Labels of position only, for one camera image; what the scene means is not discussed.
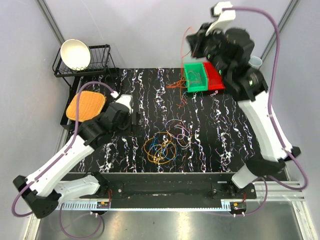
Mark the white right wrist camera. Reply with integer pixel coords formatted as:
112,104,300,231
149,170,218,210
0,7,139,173
205,1,236,36

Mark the white bowl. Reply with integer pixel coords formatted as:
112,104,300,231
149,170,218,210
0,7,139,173
60,39,91,71

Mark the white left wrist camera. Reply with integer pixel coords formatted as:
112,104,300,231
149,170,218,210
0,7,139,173
110,91,133,114

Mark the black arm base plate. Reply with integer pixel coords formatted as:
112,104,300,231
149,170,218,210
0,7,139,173
79,171,258,210

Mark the light blue mug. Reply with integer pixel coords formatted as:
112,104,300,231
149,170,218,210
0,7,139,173
248,55,263,69

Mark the orange thin cable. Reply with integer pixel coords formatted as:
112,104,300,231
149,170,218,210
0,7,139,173
166,26,196,108

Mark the white thin cable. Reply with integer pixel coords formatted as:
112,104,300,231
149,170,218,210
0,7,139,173
164,119,192,150

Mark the white slotted cable duct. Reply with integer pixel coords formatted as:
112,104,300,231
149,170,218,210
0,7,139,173
57,200,111,211

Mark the pink thin cable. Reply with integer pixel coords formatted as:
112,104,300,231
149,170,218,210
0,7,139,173
187,69,205,87

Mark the red plastic bin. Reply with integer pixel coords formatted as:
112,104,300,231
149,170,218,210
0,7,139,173
203,62,225,91

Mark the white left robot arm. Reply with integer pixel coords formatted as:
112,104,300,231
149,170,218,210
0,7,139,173
13,94,140,219

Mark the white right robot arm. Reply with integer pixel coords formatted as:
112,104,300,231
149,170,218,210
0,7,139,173
186,22,301,199

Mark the black marble pattern mat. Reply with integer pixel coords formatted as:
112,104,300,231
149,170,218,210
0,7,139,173
72,68,260,173

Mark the blue thin cable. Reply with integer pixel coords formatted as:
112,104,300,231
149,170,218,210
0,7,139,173
149,132,176,161

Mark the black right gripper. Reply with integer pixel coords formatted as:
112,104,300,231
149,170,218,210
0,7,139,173
186,22,231,79

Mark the black wire dish rack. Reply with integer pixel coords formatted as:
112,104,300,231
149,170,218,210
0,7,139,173
52,44,120,131

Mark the yellow thin cable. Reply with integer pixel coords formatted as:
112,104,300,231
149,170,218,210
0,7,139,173
143,131,178,165

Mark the orange woven basket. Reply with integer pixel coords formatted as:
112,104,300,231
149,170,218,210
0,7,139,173
65,90,106,123

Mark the left green plastic bin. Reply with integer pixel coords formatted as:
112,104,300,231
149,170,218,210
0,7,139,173
183,62,208,93

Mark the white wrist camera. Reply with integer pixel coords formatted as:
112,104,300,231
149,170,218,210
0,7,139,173
110,91,133,114
205,1,236,36

